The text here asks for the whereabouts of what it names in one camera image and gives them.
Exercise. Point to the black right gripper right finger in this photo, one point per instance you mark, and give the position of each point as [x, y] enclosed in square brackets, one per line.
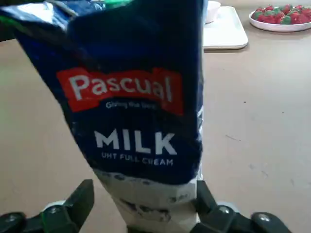
[226, 221]

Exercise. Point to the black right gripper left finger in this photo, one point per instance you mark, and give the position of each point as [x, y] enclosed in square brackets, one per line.
[60, 216]

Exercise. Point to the white rectangular tray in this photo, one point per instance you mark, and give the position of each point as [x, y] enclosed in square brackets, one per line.
[226, 34]

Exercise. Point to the blue white milk carton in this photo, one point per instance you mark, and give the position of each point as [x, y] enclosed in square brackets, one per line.
[126, 121]

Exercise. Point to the white plate of strawberries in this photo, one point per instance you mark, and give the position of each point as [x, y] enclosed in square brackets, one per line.
[277, 26]

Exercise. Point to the pink bowl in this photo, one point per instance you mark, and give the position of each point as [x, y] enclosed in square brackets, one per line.
[211, 12]

